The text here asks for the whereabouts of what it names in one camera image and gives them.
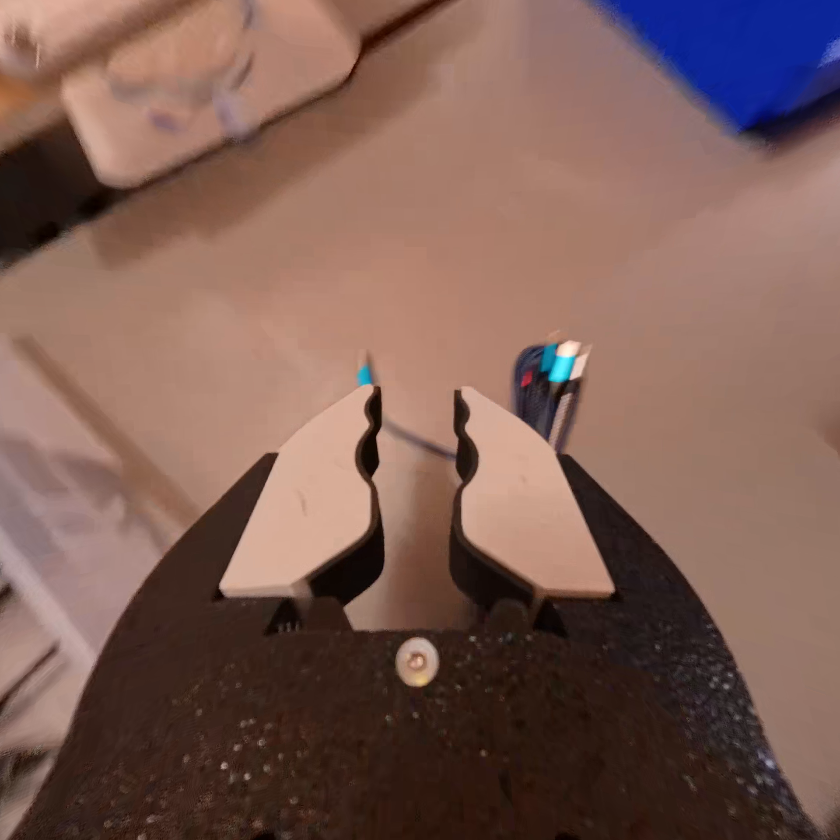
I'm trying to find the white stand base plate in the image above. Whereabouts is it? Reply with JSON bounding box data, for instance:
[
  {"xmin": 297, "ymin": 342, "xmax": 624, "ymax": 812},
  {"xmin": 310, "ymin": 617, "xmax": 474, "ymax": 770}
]
[{"xmin": 60, "ymin": 0, "xmax": 363, "ymax": 189}]

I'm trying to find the blue braided usb cable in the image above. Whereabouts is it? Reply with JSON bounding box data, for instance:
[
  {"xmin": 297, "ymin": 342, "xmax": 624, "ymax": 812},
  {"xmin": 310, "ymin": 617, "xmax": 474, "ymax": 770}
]
[{"xmin": 356, "ymin": 331, "xmax": 572, "ymax": 460}]

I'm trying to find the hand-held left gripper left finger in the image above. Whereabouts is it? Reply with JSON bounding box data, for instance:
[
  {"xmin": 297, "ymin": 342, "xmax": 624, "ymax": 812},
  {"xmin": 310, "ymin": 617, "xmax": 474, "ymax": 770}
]
[{"xmin": 218, "ymin": 385, "xmax": 386, "ymax": 603}]

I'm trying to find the silver braided usb cable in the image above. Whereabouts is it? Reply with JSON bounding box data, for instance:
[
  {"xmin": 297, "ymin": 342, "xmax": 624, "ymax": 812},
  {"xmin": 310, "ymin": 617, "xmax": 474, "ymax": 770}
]
[{"xmin": 554, "ymin": 341, "xmax": 593, "ymax": 455}]

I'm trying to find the blue plastic bin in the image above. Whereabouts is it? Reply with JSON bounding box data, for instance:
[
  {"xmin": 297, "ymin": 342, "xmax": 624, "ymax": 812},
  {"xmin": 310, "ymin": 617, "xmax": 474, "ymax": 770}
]
[{"xmin": 591, "ymin": 0, "xmax": 840, "ymax": 135}]

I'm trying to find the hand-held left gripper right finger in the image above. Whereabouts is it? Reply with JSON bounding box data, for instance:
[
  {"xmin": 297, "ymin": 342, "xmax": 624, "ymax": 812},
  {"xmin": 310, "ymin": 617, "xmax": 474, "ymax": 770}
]
[{"xmin": 450, "ymin": 386, "xmax": 618, "ymax": 616}]

